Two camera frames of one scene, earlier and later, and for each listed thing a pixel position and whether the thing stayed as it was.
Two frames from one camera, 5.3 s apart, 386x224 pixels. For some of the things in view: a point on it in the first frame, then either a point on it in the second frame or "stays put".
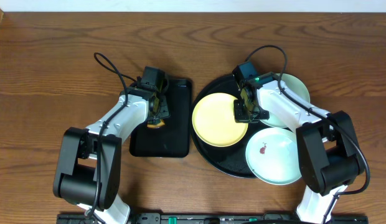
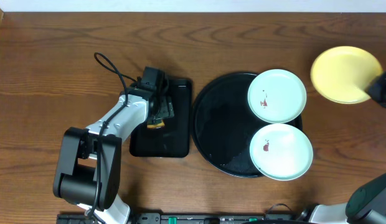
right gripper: x=239 y=117 -> x=375 y=86
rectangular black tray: x=173 y=139 stays put
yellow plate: x=213 y=121 -> x=342 y=74
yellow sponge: x=161 y=123 stays put
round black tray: x=231 y=160 stays put
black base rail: x=216 y=218 stays put
